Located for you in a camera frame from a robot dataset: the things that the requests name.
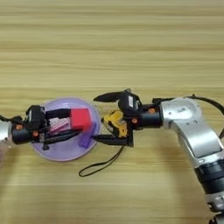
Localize white pink eraser box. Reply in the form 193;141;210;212
49;116;72;134

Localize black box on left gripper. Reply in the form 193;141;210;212
24;104;46;131

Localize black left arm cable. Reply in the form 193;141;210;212
0;114;23;124

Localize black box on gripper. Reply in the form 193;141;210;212
117;91;144;118
24;104;46;131

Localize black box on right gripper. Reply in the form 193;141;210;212
117;91;144;118

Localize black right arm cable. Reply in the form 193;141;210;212
151;94;224;140

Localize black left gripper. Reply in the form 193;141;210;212
10;108;84;151

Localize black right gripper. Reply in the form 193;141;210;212
92;91;164;148

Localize red cube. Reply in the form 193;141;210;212
69;107;93;131

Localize purple round plate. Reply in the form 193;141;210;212
30;97;102;163

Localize yellow tape measure with strap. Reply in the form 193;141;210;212
78;109;130;178

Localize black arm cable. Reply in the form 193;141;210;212
151;94;224;140
0;114;23;124

